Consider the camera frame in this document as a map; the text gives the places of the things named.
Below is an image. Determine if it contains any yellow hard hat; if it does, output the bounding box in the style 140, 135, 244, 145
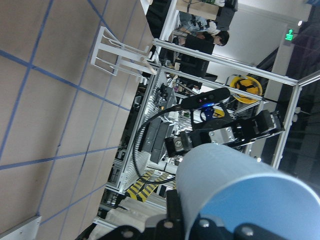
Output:
227, 74, 263, 104

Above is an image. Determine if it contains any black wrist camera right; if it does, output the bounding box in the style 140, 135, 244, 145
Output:
180, 87, 231, 110

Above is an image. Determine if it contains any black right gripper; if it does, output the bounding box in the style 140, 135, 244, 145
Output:
164, 110, 285, 158

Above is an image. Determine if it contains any seated person background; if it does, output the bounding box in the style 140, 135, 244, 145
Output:
176, 11, 230, 46

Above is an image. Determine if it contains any light blue cup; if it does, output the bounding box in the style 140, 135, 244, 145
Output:
175, 143, 320, 240

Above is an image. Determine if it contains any white wire cup rack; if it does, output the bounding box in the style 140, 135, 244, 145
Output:
90, 26, 157, 79

